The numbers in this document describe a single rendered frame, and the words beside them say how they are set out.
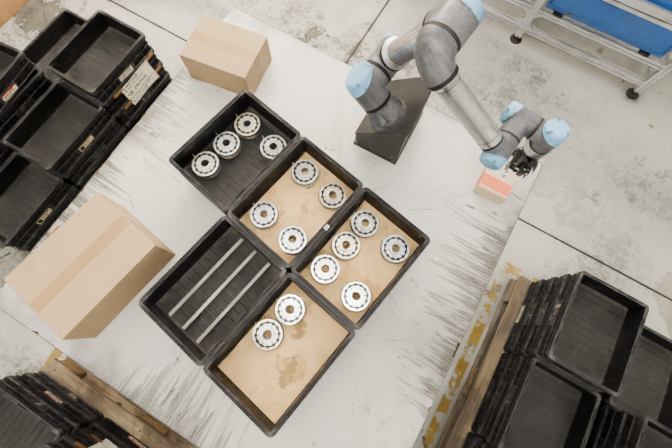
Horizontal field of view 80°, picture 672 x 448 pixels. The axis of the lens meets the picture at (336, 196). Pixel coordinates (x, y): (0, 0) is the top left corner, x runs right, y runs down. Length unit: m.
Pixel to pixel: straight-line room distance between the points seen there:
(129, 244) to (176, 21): 1.96
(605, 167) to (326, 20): 2.04
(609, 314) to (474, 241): 0.72
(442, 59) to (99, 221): 1.24
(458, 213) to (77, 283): 1.41
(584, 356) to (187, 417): 1.59
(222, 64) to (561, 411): 2.05
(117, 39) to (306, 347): 1.86
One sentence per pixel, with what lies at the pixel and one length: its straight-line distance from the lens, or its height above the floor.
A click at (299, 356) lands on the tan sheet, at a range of 1.46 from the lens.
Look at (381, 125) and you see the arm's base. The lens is 1.54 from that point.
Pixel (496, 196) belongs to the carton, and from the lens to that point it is 1.74.
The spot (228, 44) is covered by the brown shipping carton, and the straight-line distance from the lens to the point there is 1.86.
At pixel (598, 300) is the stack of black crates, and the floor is 0.49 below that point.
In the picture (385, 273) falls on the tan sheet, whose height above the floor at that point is 0.83.
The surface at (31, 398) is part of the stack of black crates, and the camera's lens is 2.27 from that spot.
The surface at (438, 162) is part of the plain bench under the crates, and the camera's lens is 1.78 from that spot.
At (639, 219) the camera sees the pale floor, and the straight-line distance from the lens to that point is 2.99.
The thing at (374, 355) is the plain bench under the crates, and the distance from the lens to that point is 1.60.
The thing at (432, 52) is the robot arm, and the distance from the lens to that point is 1.11.
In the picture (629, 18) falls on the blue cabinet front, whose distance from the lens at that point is 2.95.
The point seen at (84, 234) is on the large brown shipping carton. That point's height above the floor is 0.90.
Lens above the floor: 2.28
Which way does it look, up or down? 72 degrees down
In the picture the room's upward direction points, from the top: 4 degrees clockwise
